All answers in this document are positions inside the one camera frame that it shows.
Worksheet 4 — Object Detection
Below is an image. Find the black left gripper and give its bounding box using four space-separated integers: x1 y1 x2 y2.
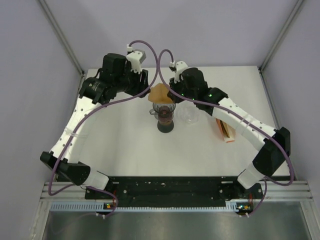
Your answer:
113 63 150 98

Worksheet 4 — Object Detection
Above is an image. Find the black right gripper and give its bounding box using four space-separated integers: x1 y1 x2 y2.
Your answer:
167 75 197 105

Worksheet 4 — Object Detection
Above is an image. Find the brown paper coffee filter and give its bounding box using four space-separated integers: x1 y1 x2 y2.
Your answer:
148 83 173 104

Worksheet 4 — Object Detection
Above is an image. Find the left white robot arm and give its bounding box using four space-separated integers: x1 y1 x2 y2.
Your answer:
40 50 149 199

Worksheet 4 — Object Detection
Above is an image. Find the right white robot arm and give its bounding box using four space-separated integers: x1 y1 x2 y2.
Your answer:
168 63 294 198

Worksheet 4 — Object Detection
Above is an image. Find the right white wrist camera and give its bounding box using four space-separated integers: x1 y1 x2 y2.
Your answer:
169 60 188 84

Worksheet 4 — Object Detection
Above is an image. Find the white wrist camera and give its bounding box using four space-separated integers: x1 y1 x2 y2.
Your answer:
169 60 188 84
126 44 146 74

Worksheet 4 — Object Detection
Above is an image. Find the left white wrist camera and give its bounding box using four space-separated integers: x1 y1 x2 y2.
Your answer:
126 44 146 74

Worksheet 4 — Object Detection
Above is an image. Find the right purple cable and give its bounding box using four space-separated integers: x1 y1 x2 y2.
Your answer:
158 48 295 218

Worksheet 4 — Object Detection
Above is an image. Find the purple cable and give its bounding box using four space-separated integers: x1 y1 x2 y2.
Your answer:
47 39 162 221
158 48 295 218

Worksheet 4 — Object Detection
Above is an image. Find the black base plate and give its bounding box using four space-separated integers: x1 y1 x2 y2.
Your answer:
84 173 265 208

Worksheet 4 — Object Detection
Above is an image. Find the aluminium frame rail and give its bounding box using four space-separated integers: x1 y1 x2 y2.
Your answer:
36 0 85 76

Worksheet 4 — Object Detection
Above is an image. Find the grey cable duct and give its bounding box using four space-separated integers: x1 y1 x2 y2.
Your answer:
50 201 254 213

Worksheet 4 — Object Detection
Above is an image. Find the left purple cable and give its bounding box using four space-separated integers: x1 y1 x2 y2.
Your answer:
47 39 162 221

